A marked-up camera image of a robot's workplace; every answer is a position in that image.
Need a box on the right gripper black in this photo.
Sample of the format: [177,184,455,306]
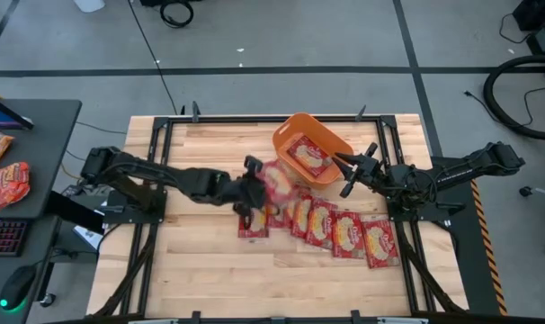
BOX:
[334,142,393,200]

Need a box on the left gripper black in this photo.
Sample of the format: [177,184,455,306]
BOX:
[229,154,269,228]

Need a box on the orange plastic basket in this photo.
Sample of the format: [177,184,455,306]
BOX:
[272,112,355,190]

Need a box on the dark grey desk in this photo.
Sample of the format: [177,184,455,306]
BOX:
[0,98,83,324]

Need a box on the red crinkled snack bag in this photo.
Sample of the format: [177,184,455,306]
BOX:
[0,161,32,212]

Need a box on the black equipment case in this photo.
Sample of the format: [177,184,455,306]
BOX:
[512,0,545,57]

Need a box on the white object on floor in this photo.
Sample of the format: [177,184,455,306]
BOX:
[72,0,107,14]

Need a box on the black backlit keyboard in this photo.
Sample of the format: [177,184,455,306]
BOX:
[0,218,29,258]

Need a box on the black mouse with green light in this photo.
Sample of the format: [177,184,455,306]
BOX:
[0,265,38,312]

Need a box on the computer monitor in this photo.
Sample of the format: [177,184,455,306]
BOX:
[0,91,35,131]

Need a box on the black aluminium table frame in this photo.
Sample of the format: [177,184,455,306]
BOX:
[92,113,469,324]

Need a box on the thin black cable with plug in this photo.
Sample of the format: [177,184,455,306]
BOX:
[462,83,545,128]

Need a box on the long thin black cable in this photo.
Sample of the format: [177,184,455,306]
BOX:
[127,0,180,116]

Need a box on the thick black hose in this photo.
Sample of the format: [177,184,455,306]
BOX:
[482,54,545,141]

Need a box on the coiled black cable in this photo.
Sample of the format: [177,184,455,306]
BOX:
[158,0,195,30]

